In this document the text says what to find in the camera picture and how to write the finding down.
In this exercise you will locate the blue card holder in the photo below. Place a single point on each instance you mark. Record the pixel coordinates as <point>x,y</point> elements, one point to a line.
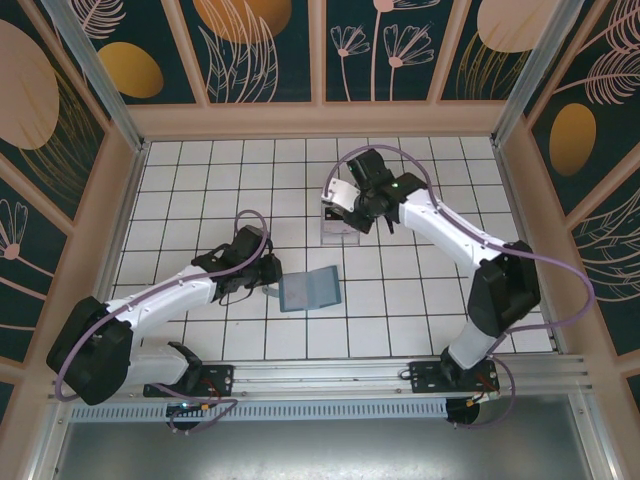
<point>310,290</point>

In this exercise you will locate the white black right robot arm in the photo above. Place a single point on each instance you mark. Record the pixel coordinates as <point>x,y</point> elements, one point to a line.
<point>450,230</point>

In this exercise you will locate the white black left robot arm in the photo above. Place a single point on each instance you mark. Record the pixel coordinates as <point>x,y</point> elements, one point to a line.
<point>160,300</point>

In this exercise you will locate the clear acrylic tray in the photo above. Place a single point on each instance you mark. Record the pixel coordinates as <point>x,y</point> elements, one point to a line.
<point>340,239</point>

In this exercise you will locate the grey metal sheet panel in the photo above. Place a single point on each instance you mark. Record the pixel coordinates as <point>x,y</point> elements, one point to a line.
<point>320,450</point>

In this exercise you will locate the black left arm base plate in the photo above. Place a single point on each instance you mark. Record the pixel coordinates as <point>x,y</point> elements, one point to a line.
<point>225,372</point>

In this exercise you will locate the aluminium mounting rail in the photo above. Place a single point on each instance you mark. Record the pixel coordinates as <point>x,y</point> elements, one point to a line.
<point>320,375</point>

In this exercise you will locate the aluminium table side rail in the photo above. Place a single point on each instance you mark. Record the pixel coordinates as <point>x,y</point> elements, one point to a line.
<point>131,210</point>
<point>518,210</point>

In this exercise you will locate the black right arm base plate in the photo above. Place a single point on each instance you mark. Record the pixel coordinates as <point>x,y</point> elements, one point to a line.
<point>422,380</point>

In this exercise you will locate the aluminium corner post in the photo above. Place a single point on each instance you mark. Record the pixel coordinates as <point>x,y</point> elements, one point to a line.
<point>95,65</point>
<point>534,65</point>

